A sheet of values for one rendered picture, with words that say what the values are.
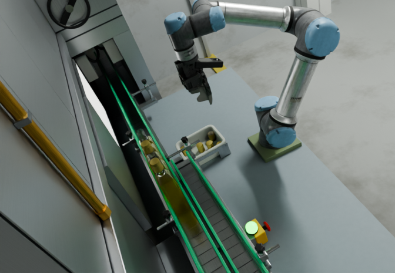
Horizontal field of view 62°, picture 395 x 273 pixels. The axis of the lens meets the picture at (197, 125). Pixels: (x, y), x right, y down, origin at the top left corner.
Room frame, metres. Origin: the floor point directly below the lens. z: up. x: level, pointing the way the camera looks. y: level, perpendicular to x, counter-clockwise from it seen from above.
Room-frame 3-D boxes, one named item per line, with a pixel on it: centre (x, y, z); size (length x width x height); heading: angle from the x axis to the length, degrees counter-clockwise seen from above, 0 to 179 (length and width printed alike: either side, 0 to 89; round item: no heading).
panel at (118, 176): (1.18, 0.38, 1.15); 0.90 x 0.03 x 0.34; 10
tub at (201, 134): (1.22, 0.02, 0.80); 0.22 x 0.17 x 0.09; 100
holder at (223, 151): (1.21, 0.05, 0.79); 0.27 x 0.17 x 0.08; 100
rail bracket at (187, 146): (1.09, 0.10, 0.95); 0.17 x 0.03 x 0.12; 100
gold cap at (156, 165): (0.86, 0.19, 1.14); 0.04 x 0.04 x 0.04
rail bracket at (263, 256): (0.51, -0.05, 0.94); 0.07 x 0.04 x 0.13; 100
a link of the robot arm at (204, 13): (1.06, -0.16, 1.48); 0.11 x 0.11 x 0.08; 83
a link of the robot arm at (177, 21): (1.06, -0.06, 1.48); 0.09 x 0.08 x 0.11; 83
